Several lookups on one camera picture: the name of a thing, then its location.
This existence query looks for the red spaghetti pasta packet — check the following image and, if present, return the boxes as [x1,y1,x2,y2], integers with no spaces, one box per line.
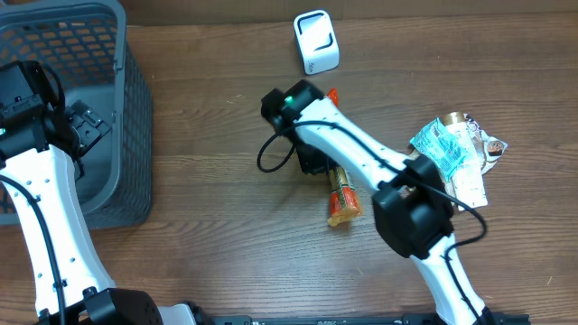
[325,88,364,228]

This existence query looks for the teal snack packet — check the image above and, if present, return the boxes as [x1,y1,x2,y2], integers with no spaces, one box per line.
[410,117,466,181]

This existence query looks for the white tube gold cap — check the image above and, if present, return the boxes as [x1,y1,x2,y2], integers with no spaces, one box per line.
[442,112,488,209]

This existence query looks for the beige bread snack bag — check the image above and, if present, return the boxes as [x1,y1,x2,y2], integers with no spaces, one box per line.
[407,113,508,174]

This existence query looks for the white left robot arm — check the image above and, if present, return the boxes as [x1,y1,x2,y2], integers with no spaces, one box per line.
[1,60,199,325]

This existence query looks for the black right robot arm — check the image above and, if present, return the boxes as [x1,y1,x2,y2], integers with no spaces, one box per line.
[261,79,495,324]

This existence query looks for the white barcode scanner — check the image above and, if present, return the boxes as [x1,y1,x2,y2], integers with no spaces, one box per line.
[294,9,340,75]

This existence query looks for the grey plastic mesh basket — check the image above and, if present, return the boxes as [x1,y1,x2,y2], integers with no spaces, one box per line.
[1,1,153,229]

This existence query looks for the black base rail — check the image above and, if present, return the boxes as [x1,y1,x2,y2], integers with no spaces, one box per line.
[193,306,532,325]

